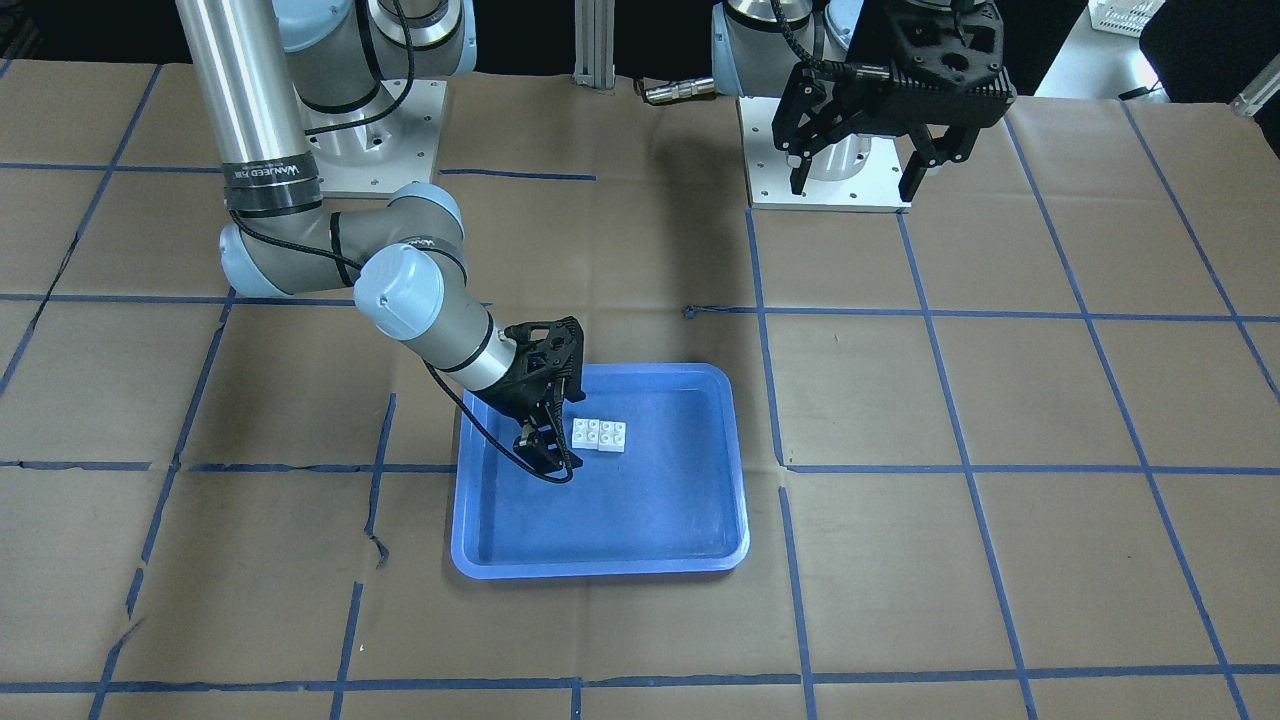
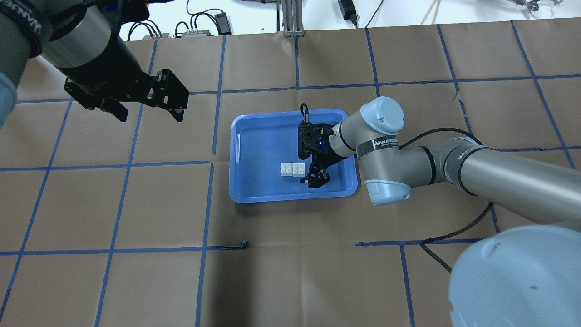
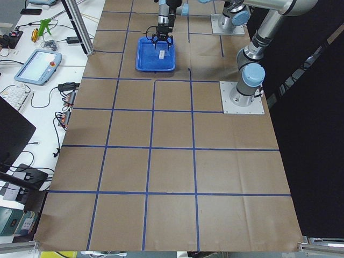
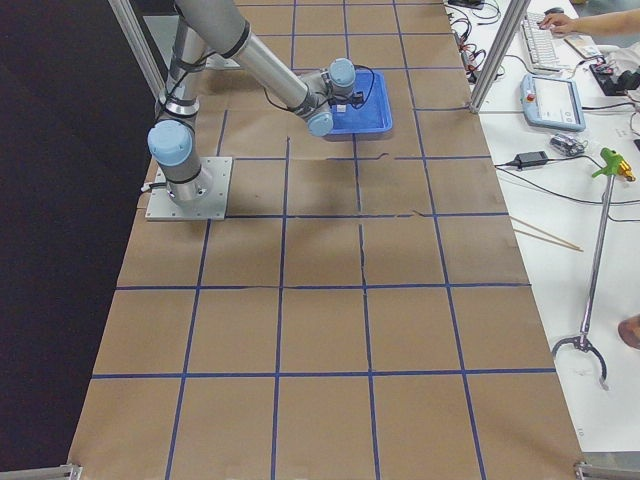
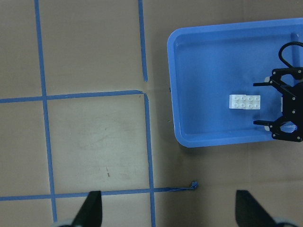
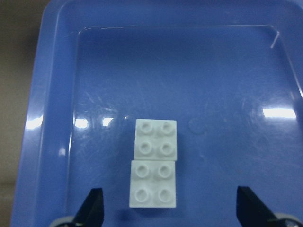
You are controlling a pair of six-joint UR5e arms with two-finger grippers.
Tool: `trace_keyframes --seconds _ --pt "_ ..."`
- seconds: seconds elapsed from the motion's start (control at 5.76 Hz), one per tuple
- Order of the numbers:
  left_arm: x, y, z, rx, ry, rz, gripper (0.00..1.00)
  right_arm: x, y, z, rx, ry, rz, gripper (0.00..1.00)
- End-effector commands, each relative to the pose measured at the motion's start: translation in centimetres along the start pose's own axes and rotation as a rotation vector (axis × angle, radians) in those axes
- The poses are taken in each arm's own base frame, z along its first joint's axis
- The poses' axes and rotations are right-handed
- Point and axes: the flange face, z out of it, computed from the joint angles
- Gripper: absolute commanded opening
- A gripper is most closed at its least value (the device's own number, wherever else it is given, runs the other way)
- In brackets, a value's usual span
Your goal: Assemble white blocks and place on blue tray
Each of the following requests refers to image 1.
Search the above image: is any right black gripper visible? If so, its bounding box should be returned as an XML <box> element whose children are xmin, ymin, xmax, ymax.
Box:
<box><xmin>477</xmin><ymin>316</ymin><xmax>586</xmax><ymax>477</ymax></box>

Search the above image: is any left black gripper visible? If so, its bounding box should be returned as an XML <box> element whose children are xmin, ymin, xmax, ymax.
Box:
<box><xmin>772</xmin><ymin>1</ymin><xmax>1018</xmax><ymax>202</ymax></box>

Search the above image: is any white block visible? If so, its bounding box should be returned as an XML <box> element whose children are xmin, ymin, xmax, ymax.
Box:
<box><xmin>596</xmin><ymin>420</ymin><xmax>628</xmax><ymax>454</ymax></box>
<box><xmin>570</xmin><ymin>418</ymin><xmax>602</xmax><ymax>451</ymax></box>

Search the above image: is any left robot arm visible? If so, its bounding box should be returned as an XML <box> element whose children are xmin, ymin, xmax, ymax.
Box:
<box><xmin>712</xmin><ymin>1</ymin><xmax>1018</xmax><ymax>211</ymax></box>

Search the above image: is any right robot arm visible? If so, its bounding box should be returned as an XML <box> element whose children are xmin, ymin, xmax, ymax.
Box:
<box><xmin>175</xmin><ymin>1</ymin><xmax>585</xmax><ymax>483</ymax></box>

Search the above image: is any blue plastic tray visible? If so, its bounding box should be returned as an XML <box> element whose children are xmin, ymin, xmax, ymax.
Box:
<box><xmin>451</xmin><ymin>363</ymin><xmax>750</xmax><ymax>580</ymax></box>

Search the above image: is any brown paper table cover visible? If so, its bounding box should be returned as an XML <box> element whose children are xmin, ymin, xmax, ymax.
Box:
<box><xmin>1</xmin><ymin>61</ymin><xmax>1279</xmax><ymax>719</ymax></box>

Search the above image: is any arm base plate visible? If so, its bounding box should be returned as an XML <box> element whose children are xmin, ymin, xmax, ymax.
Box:
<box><xmin>310</xmin><ymin>79</ymin><xmax>448</xmax><ymax>199</ymax></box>
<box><xmin>739</xmin><ymin>97</ymin><xmax>911</xmax><ymax>213</ymax></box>

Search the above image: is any black braided cable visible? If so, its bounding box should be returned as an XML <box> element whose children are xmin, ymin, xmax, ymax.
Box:
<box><xmin>228</xmin><ymin>205</ymin><xmax>576</xmax><ymax>486</ymax></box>

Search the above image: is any aluminium frame post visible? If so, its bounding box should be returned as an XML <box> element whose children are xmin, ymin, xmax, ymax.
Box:
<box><xmin>571</xmin><ymin>0</ymin><xmax>616</xmax><ymax>95</ymax></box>

